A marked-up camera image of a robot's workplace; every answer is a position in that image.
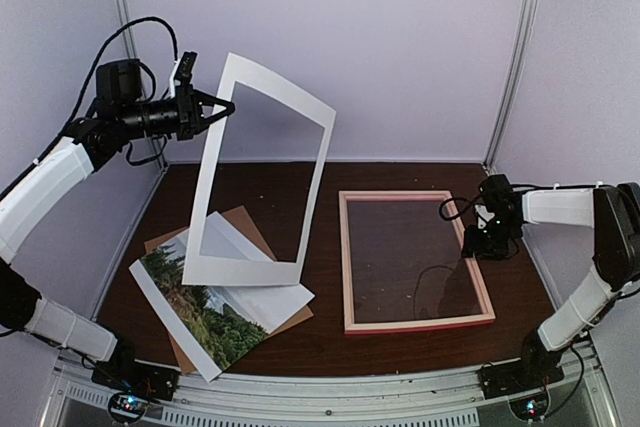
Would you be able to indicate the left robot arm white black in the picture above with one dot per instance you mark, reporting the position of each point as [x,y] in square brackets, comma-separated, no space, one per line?
[118,115]

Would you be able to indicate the left aluminium corner post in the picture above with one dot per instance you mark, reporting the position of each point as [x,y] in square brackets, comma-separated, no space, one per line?
[155,155]

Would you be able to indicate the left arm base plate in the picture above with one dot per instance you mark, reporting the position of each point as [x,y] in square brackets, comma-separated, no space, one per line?
[143,380]

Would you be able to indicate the brown backing board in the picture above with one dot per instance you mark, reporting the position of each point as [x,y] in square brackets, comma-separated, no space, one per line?
[240,219]

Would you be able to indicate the right aluminium corner post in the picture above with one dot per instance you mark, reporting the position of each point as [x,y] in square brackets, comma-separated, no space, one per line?
[527,15]

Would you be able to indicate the clear acrylic sheet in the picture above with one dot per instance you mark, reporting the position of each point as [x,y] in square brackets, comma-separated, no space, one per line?
[406,263]

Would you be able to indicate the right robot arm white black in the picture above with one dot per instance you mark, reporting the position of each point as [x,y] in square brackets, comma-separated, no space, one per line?
[611,214]

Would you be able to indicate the aluminium front rail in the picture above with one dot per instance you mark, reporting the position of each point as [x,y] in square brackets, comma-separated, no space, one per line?
[451,397]

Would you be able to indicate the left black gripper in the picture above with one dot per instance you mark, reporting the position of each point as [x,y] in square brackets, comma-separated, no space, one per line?
[190,118]

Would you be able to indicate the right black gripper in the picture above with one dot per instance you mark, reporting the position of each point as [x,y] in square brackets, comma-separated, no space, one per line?
[472,245]

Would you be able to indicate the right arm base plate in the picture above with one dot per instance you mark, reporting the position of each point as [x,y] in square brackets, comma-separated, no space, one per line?
[497,380]

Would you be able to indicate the landscape photo print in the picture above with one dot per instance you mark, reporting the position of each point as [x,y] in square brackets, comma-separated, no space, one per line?
[213,326]

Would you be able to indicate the aluminium corner post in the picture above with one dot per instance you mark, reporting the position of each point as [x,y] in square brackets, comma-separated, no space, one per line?
[527,15]
[155,155]

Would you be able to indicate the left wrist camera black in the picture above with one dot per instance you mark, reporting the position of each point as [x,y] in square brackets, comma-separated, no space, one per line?
[181,74]

